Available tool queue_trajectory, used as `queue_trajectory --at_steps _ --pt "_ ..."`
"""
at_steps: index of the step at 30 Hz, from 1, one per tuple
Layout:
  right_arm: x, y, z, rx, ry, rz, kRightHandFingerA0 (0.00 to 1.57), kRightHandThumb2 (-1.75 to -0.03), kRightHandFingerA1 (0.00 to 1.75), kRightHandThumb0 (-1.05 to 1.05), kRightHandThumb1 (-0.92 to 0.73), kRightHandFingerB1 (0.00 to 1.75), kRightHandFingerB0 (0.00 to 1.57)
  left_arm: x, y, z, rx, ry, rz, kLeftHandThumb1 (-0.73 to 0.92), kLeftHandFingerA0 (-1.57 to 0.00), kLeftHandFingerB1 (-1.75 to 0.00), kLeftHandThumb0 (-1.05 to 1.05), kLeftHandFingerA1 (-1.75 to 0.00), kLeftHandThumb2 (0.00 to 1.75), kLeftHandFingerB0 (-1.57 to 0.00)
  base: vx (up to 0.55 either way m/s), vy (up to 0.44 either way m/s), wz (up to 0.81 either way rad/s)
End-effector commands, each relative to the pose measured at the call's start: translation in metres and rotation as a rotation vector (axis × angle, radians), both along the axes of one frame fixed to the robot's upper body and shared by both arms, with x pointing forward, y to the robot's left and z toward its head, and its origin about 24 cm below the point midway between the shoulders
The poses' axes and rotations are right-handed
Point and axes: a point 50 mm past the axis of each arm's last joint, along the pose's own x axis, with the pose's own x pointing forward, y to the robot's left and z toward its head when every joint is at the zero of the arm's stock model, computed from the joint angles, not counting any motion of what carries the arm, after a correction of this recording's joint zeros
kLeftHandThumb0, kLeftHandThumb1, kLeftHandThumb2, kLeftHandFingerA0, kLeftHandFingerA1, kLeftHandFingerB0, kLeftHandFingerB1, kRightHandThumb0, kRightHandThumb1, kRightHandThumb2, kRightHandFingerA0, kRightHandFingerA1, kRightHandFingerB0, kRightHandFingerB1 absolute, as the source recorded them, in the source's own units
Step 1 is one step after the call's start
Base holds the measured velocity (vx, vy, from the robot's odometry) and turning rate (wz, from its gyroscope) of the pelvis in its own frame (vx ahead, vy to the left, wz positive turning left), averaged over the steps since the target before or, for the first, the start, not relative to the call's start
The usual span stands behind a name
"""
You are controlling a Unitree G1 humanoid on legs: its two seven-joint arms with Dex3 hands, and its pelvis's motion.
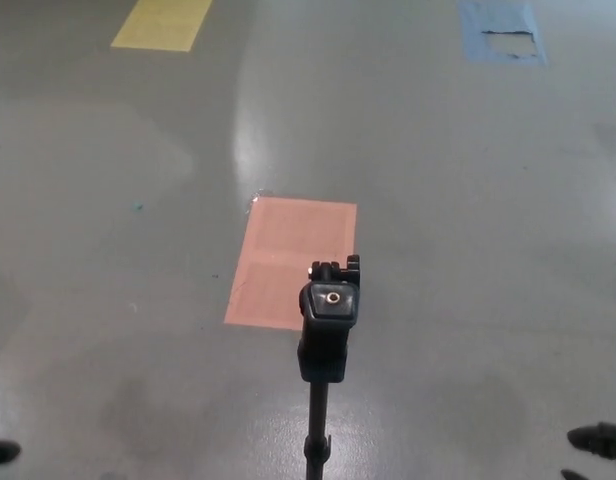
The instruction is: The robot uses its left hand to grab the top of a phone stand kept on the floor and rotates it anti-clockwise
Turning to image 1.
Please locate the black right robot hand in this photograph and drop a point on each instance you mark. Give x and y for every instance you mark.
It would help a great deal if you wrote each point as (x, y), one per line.
(605, 437)

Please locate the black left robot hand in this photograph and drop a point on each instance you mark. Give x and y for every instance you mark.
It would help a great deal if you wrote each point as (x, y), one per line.
(0, 451)

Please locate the black phone stand tripod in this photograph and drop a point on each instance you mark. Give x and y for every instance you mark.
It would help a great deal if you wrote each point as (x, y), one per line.
(329, 320)

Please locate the pink floor tape patch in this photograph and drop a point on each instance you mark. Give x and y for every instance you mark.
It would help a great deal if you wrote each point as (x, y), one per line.
(283, 240)

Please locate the torn blue floor tape patch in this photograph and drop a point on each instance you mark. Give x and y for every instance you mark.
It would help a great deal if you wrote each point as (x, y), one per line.
(498, 15)

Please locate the yellow floor tape patch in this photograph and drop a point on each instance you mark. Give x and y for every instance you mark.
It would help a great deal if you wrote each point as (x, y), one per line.
(160, 22)

